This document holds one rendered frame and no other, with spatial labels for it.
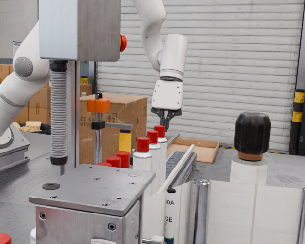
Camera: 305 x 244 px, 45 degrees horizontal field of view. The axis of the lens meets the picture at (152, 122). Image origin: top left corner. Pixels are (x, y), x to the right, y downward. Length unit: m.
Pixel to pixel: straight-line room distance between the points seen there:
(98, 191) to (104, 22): 0.39
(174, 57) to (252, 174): 0.54
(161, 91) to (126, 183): 0.82
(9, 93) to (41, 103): 3.22
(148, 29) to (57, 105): 0.63
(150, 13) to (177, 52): 0.15
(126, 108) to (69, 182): 1.01
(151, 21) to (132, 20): 4.46
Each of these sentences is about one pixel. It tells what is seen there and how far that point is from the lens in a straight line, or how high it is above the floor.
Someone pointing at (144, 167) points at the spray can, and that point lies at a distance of 0.98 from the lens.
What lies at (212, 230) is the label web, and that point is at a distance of 0.78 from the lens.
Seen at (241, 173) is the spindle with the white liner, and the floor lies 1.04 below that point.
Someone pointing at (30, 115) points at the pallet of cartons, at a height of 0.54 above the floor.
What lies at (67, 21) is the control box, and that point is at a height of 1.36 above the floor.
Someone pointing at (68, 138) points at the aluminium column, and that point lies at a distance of 0.88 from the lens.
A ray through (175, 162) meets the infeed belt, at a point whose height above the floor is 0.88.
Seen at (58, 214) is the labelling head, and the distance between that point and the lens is 0.42.
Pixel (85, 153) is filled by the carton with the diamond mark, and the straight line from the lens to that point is 1.56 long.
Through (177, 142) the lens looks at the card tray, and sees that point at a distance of 2.05.
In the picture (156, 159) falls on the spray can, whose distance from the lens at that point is 1.08.
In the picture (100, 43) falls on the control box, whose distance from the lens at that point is 0.72.
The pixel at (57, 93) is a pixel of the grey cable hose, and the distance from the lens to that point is 0.75.
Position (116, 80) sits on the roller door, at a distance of 5.80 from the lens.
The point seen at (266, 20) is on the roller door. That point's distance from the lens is 5.21.
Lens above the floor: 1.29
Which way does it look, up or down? 10 degrees down
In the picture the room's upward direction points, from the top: 2 degrees clockwise
